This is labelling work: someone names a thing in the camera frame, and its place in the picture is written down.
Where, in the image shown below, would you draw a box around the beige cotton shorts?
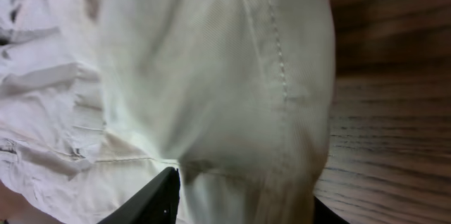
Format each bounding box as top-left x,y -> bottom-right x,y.
1,0 -> 335,223

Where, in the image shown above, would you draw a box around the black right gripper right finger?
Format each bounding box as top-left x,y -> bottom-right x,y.
313,197 -> 349,224

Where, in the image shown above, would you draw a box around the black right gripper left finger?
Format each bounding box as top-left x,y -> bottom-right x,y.
99,167 -> 180,224

